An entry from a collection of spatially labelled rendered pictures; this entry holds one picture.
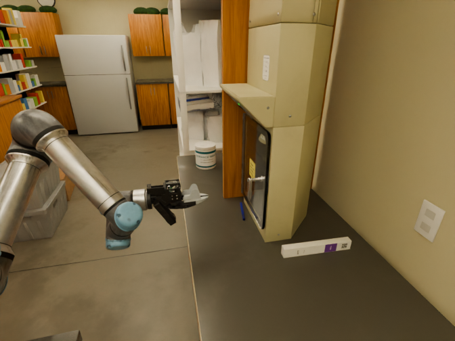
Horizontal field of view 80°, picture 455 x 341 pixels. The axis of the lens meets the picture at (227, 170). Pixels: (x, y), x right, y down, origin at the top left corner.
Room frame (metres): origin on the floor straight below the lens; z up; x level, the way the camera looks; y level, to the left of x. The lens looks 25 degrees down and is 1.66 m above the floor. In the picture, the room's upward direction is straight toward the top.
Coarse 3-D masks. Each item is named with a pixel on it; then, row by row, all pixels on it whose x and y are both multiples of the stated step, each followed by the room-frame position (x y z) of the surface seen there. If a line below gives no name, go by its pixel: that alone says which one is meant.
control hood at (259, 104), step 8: (224, 88) 1.05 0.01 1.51; (232, 88) 1.03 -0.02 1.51; (240, 88) 1.03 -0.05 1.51; (248, 88) 1.03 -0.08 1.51; (256, 88) 1.03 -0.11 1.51; (232, 96) 0.94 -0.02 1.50; (240, 96) 0.86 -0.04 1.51; (248, 96) 0.86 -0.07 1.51; (256, 96) 0.86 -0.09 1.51; (264, 96) 0.86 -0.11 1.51; (272, 96) 0.86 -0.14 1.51; (240, 104) 0.94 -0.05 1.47; (248, 104) 0.84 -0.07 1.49; (256, 104) 0.85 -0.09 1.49; (264, 104) 0.85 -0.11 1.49; (272, 104) 0.86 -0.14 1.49; (248, 112) 0.94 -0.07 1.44; (256, 112) 0.85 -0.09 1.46; (264, 112) 0.85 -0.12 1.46; (272, 112) 0.86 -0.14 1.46; (264, 120) 0.85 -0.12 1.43; (272, 120) 0.86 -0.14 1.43
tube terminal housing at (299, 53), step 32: (256, 32) 1.08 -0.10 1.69; (288, 32) 0.87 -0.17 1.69; (320, 32) 0.93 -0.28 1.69; (256, 64) 1.06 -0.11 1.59; (288, 64) 0.87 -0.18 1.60; (320, 64) 0.97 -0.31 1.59; (288, 96) 0.87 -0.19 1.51; (320, 96) 1.02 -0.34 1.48; (288, 128) 0.87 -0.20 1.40; (288, 160) 0.88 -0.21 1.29; (288, 192) 0.88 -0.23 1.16; (256, 224) 0.97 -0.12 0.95; (288, 224) 0.88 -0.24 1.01
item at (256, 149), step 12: (252, 120) 1.05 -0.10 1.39; (252, 132) 1.04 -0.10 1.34; (264, 132) 0.90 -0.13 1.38; (252, 144) 1.03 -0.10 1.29; (264, 144) 0.90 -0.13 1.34; (252, 156) 1.03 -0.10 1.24; (264, 156) 0.89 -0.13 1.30; (264, 168) 0.88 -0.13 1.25; (264, 180) 0.88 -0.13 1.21; (252, 192) 1.01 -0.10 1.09; (264, 192) 0.87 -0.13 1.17; (252, 204) 1.00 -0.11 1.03; (264, 204) 0.87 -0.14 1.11; (264, 216) 0.87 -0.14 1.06
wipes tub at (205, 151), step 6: (198, 144) 1.61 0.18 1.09; (204, 144) 1.61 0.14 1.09; (210, 144) 1.61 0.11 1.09; (198, 150) 1.56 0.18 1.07; (204, 150) 1.55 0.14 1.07; (210, 150) 1.56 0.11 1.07; (198, 156) 1.56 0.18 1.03; (204, 156) 1.55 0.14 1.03; (210, 156) 1.56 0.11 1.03; (198, 162) 1.57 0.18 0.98; (204, 162) 1.55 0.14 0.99; (210, 162) 1.56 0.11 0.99; (204, 168) 1.55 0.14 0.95; (210, 168) 1.56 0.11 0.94
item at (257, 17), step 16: (256, 0) 1.09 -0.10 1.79; (272, 0) 0.94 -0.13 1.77; (288, 0) 0.87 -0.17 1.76; (304, 0) 0.88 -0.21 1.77; (320, 0) 0.90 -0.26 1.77; (336, 0) 1.04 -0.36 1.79; (256, 16) 1.08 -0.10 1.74; (272, 16) 0.93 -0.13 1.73; (288, 16) 0.87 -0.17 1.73; (304, 16) 0.88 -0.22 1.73; (320, 16) 0.92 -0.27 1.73
